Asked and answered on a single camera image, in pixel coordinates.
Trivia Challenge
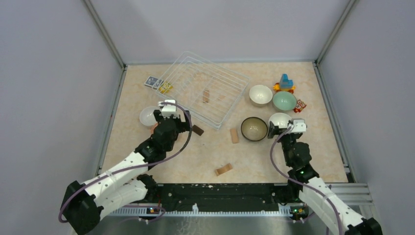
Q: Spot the white ceramic bowl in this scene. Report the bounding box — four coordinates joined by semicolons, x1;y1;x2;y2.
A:
268;113;292;129

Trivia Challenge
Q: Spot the plain white bowl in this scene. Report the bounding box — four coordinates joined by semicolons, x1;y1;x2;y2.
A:
139;106;159;127

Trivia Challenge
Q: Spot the dark teal patterned bowl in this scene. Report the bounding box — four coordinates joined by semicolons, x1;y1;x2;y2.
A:
240;117;268;141

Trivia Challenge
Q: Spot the light green ceramic bowl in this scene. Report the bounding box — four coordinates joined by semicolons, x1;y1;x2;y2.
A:
272;91;297;112

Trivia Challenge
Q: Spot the beige ceramic bowl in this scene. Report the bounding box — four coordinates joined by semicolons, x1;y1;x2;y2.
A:
249;85;273;107

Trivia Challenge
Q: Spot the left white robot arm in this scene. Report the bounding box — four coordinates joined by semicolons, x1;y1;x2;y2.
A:
58;103;192;235

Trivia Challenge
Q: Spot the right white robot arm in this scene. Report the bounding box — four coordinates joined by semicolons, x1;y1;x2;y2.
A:
268;118;383;235

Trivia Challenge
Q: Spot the wooden block in rack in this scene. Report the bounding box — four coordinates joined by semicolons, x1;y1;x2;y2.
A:
202;90;210;103

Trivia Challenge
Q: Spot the dark brown block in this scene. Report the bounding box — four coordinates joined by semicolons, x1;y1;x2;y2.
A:
192;125;205;136

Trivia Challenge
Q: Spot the red owl toy block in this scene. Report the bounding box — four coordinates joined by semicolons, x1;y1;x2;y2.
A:
293;99;307;113

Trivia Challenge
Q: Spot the small yellow patterned tile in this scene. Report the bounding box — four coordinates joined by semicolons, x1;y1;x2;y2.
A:
158;82;173;94

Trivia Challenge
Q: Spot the light wooden block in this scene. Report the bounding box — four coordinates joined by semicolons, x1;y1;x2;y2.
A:
230;128;239;144

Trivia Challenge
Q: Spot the blue yellow toy train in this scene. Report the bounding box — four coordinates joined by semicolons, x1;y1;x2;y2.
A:
273;73;296;94

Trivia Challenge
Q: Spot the notched wooden block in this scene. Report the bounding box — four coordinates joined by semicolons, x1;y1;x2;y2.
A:
214;163;233;176

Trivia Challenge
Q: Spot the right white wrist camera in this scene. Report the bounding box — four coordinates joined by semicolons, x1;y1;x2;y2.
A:
287;118;307;134

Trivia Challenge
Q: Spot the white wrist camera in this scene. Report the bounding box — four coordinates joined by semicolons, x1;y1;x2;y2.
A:
158;99;179;118
287;118;307;134

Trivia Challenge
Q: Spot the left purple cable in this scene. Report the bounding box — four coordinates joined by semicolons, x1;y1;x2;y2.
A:
58;102;193;224

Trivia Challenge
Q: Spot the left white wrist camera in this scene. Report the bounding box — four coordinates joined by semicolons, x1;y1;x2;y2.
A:
158;99;179;118

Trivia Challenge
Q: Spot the white wire dish rack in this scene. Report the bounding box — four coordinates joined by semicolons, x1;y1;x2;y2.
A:
156;51;250;130

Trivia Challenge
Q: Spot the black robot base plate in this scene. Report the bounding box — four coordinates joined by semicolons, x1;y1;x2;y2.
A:
137;183;301;212

